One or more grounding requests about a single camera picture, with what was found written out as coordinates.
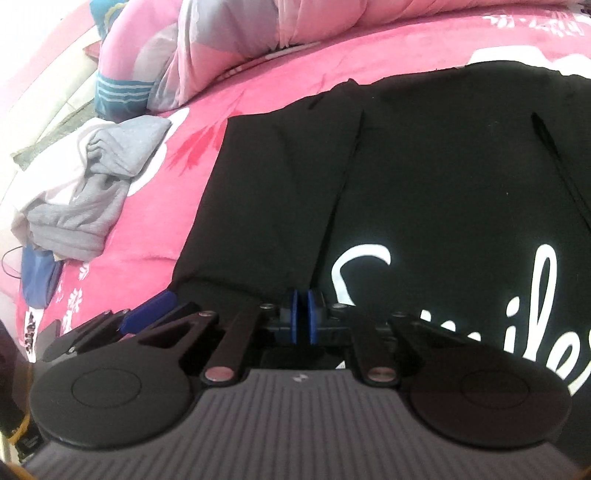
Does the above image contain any pink grey floral quilt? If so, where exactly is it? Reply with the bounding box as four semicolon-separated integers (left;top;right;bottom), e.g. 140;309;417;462
139;0;462;112

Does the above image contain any grey crumpled garment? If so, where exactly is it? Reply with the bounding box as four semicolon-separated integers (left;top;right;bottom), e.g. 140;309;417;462
11;115;172;261

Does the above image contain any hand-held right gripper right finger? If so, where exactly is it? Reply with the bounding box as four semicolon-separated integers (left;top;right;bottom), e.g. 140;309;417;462
307;288;458;387

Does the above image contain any black shirt with white print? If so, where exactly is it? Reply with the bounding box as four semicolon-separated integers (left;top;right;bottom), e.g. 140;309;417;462
171;60;591;398

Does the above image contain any pink floral bed blanket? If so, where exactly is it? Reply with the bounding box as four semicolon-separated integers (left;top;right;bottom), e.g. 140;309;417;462
14;0;591;361

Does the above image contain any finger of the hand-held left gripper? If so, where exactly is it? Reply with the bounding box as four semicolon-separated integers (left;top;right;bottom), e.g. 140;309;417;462
41;290;178;363

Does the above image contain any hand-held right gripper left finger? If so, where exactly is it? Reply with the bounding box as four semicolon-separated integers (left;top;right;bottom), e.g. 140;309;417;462
139;288;302;387

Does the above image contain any blue denim cloth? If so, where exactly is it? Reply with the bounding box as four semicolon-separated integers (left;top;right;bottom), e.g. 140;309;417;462
21;244;63;308

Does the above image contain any teal patterned cloth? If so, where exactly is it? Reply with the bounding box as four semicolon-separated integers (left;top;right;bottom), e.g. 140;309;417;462
90;0;158;124

